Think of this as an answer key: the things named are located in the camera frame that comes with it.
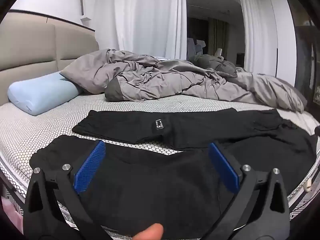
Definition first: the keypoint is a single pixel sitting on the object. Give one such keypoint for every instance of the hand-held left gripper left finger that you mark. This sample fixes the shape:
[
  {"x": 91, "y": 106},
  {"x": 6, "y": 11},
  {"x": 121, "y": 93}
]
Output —
[{"x": 90, "y": 165}]

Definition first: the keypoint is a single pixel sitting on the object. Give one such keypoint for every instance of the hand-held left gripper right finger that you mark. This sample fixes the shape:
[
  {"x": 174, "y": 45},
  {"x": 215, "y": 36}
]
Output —
[{"x": 222, "y": 167}]

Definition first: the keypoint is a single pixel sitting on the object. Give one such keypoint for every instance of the black pants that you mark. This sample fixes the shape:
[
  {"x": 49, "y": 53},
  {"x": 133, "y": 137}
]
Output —
[{"x": 155, "y": 175}]

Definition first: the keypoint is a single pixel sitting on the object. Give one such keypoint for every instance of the person's left hand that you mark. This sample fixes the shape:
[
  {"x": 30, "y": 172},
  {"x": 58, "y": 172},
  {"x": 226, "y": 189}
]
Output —
[{"x": 148, "y": 233}]

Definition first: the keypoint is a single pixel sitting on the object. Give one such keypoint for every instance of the white honeycomb pattern mattress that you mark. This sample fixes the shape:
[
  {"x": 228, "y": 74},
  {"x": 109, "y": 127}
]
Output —
[{"x": 45, "y": 130}]

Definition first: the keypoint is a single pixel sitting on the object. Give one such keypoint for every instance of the light blue pillow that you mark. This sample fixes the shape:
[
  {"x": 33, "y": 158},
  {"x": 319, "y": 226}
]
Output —
[{"x": 40, "y": 92}]

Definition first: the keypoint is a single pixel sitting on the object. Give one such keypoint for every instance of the dark grey pillow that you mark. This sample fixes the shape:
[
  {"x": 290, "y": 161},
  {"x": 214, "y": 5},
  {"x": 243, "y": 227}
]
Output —
[{"x": 212, "y": 63}]

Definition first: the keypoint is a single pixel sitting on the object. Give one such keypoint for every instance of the grey duvet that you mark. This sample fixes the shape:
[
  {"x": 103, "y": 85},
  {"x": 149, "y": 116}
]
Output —
[{"x": 160, "y": 80}]

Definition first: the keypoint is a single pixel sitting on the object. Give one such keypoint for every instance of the brown curtain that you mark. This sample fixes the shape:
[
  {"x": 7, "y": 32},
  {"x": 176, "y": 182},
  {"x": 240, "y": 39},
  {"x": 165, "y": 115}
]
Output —
[{"x": 217, "y": 37}]

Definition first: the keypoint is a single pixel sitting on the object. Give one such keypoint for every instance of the beige padded headboard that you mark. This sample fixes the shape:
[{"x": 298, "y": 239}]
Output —
[{"x": 37, "y": 45}]

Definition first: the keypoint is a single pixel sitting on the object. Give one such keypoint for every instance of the white wardrobe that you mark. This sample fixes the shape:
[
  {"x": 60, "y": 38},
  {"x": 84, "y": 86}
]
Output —
[{"x": 282, "y": 35}]

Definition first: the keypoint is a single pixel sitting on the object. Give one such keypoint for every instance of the narrow white curtain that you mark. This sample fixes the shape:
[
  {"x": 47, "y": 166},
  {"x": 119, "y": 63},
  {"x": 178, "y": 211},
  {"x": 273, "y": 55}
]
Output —
[{"x": 255, "y": 25}]

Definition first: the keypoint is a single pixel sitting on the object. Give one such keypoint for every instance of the wide white curtain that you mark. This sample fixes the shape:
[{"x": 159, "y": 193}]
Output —
[{"x": 142, "y": 15}]

